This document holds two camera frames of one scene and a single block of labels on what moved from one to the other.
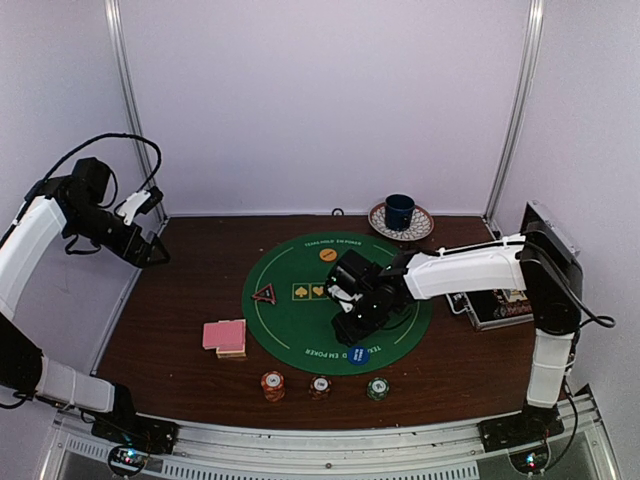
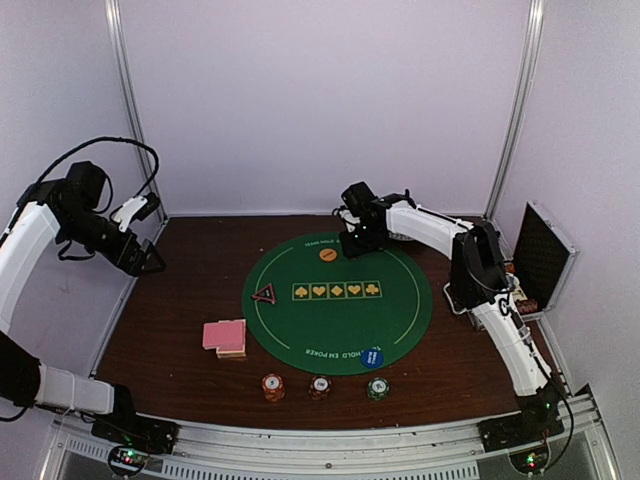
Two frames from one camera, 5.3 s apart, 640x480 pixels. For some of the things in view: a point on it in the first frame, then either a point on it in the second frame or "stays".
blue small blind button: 358,355 -> 372,357
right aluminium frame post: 537,10 stays
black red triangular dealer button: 265,294 stays
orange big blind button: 328,255 stays
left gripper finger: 153,253 -> 152,262
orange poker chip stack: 273,384 stays
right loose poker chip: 319,387 stays
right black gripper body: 370,319 -> 365,241
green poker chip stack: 378,388 stays
